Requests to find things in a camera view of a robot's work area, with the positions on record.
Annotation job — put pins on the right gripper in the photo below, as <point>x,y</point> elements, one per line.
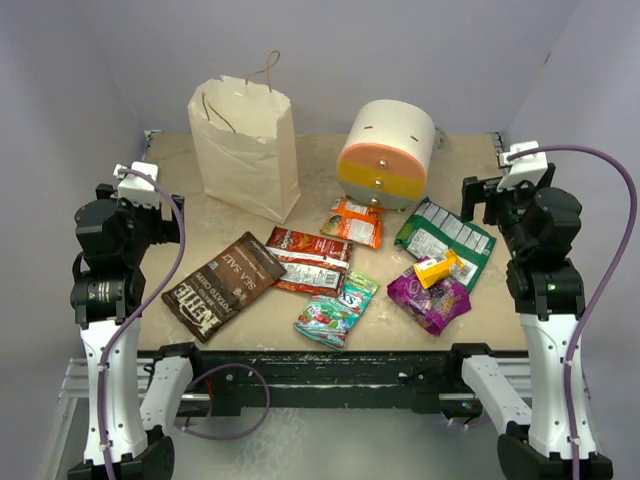
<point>485,190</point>

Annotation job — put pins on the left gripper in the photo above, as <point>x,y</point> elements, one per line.
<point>164,230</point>

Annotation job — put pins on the brown Kettle chips bag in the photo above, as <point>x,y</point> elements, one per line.
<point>214,294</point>

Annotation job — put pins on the red Doritos bag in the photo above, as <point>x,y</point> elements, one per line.
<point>314,265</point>

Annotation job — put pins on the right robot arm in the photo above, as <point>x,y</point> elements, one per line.
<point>550,436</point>

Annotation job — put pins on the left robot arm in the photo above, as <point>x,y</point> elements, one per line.
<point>128,434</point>

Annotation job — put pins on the green snack bag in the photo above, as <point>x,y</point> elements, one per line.
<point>431,230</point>

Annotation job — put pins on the purple candy bag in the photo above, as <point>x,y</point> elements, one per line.
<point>433,308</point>

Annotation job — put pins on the white paper bag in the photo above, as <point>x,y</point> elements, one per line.
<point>244,140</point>

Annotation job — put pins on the teal Fox's candy bag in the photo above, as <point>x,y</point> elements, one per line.
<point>328,320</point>

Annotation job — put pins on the yellow small snack box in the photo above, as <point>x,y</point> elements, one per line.
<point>431,270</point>

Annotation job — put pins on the white cylinder toy drawers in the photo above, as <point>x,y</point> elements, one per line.
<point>385,159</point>

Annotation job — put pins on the orange snack packet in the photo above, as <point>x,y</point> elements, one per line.
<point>349,220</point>

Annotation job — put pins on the small light green packet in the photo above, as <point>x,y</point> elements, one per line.
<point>362,281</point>

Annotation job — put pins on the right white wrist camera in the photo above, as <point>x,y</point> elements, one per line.
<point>530,167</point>

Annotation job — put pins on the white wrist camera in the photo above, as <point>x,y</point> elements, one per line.
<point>530,167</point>
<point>136,189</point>

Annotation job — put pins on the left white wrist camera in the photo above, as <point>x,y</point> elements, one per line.
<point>136,189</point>

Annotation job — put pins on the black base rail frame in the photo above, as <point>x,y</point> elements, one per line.
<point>420,381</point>

